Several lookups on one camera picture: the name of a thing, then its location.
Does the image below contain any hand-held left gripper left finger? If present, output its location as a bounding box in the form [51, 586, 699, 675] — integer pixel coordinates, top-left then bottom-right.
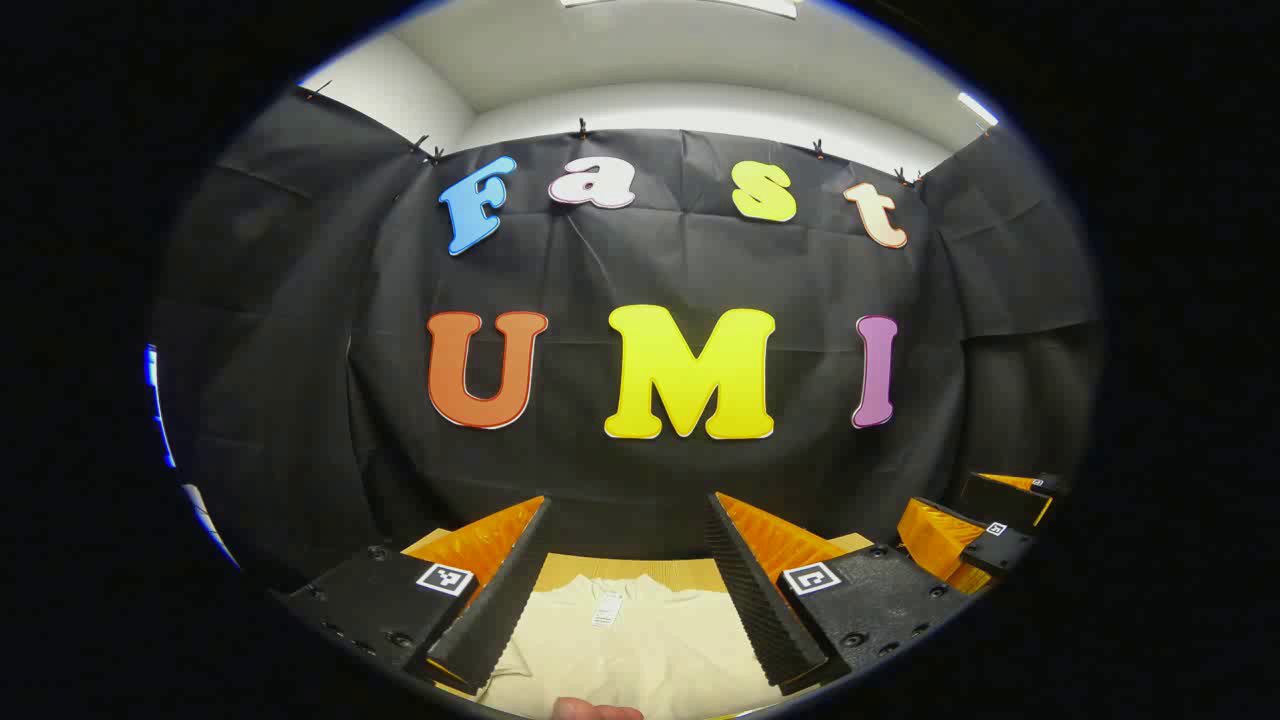
[285, 495, 554, 698]

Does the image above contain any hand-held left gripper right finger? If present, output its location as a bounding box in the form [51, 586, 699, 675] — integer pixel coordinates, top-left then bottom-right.
[703, 490, 979, 698]

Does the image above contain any cream knit sweater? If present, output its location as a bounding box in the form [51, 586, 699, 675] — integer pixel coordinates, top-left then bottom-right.
[480, 573, 791, 720]

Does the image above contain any black backdrop cloth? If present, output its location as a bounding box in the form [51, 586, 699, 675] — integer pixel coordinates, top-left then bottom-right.
[155, 85, 1106, 601]

